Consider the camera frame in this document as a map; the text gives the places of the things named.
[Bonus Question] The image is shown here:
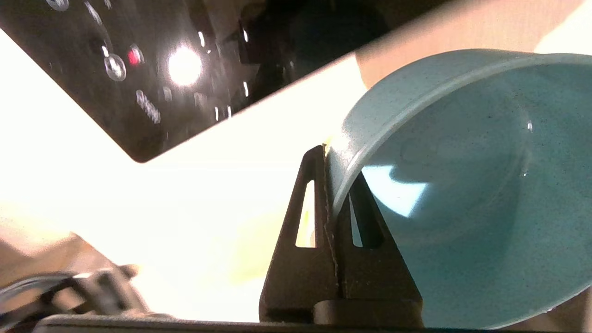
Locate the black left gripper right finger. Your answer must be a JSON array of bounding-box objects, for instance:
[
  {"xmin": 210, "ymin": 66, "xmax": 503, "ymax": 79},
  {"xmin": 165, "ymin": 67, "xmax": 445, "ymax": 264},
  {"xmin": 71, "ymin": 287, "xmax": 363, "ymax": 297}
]
[{"xmin": 315, "ymin": 172, "xmax": 424, "ymax": 327}]

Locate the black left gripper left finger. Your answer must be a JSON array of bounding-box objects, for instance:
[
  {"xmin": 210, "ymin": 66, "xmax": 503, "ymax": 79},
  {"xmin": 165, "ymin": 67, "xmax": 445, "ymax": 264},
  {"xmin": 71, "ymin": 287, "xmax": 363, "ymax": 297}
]
[{"xmin": 259, "ymin": 145, "xmax": 340, "ymax": 323}]

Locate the blue plastic bowl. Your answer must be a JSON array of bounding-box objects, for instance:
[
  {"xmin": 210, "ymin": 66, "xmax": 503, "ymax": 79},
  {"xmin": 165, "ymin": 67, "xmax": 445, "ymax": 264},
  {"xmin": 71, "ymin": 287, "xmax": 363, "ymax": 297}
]
[{"xmin": 326, "ymin": 49, "xmax": 592, "ymax": 330}]

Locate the black induction cooktop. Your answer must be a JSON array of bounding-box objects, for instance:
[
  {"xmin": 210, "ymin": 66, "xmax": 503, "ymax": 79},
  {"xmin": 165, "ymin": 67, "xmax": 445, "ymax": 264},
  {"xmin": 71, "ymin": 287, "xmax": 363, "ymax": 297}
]
[{"xmin": 0, "ymin": 0, "xmax": 444, "ymax": 163}]

